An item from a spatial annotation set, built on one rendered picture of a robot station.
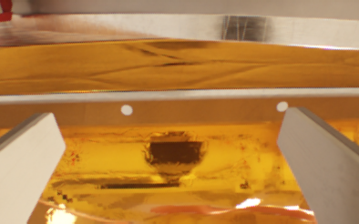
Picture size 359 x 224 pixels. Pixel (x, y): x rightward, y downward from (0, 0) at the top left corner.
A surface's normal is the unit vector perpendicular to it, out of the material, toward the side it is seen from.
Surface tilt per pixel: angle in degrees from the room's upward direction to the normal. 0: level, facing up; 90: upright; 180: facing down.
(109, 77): 90
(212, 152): 126
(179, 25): 90
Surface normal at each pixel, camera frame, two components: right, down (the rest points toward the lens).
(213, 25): -0.33, 0.49
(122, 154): 0.00, -0.08
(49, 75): 0.01, 0.51
